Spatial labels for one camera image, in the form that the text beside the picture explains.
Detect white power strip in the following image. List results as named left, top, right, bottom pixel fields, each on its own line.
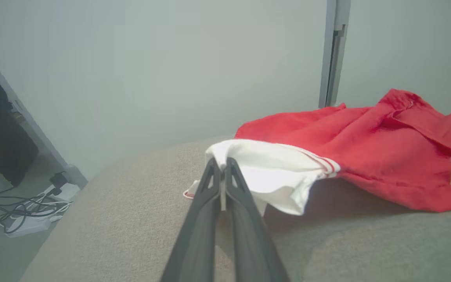
left=4, top=182, right=81, bottom=238

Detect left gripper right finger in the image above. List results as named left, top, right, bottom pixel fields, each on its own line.
left=225, top=157, right=291, bottom=282

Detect tangled black power cables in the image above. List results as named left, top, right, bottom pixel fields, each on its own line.
left=0, top=172, right=71, bottom=235

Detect black cabinet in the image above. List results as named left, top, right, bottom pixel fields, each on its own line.
left=0, top=57, right=39, bottom=187

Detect grey metal partition post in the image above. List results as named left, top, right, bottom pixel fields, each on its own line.
left=318, top=0, right=352, bottom=109

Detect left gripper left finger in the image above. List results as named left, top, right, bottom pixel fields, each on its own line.
left=160, top=157, right=223, bottom=282

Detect red shirt with white sleeves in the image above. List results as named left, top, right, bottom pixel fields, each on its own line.
left=182, top=88, right=451, bottom=217

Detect black power plug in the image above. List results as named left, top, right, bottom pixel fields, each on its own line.
left=49, top=172, right=69, bottom=195

